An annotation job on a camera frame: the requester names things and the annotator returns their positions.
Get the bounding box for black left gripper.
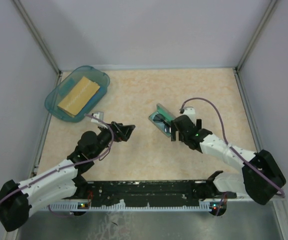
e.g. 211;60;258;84
92;121;135;159

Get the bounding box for grey glasses case green lining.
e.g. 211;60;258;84
148;103;176;138

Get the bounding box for black aviator sunglasses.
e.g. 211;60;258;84
153;113;171;134

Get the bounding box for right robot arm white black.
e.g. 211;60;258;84
171;115;287;205

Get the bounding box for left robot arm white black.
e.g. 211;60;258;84
0;121;135;232

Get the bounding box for teal plastic bin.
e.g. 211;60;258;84
44;65;110;123

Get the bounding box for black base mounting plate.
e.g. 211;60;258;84
66;179;224;207

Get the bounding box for shiny metal front panel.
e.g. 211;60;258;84
16;202;283;240

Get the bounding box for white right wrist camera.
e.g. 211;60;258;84
180;106;196;123

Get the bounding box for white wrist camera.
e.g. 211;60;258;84
180;106;196;123
87;111;104;124

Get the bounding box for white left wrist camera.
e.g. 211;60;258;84
87;111;104;124

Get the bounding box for aluminium front rail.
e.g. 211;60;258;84
14;180;284;201

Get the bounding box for white slotted cable duct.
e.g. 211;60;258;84
41;201;228;211

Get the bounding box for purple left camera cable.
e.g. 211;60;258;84
0;112;114;221

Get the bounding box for aluminium frame post right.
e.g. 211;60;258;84
235;0;280;74

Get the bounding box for aluminium frame post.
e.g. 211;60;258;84
235;0;280;74
10;0;61;75

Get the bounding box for aluminium frame post left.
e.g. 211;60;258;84
10;0;61;75

